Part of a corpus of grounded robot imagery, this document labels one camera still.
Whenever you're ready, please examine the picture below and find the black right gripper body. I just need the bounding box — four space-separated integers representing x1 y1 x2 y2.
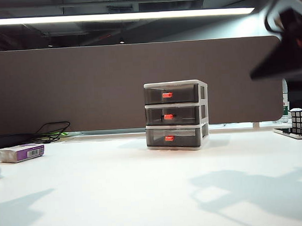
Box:
265 7 302 42

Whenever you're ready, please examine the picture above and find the white flat tablet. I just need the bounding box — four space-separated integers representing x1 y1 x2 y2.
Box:
273 126 302 141

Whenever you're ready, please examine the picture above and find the clear bottle with green label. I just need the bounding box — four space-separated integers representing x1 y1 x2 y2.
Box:
281 79 291 118

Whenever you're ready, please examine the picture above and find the purple white tissue pack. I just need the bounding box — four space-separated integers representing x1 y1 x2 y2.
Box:
0 143 46 164

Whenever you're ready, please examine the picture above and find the black cable bundle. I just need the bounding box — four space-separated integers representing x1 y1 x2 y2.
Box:
28 120 72 144

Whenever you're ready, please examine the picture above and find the black monitor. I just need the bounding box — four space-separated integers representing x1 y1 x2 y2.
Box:
284 77 302 110

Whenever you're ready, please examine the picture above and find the long ceiling light strip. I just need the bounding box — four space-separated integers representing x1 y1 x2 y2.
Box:
0 6 255 26

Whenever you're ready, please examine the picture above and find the brown desk partition panel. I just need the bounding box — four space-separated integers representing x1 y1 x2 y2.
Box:
0 35 285 137

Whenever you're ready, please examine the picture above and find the black rubik's cube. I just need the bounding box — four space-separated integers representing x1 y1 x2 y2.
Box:
290 108 302 136

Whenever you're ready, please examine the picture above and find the black right camera cable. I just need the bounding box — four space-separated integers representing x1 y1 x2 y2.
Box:
263 0 285 35

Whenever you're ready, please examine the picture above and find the black triangular right gripper finger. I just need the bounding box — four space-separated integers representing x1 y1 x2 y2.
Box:
247 32 302 84

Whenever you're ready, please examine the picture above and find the smoky drawer with red handle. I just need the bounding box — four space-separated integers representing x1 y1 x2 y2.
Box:
144 83 200 106
146 127 202 150
145 106 201 127

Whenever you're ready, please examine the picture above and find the white plastic drawer cabinet frame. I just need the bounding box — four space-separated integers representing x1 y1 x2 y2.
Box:
143 78 211 153

